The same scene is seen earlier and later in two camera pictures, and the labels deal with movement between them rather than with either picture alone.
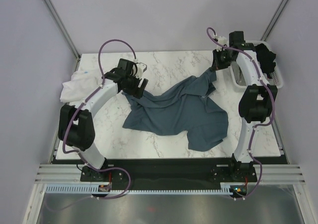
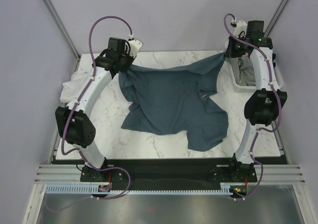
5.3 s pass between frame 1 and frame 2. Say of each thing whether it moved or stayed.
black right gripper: moved
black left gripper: moved
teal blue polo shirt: moved
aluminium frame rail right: stayed
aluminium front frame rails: stayed
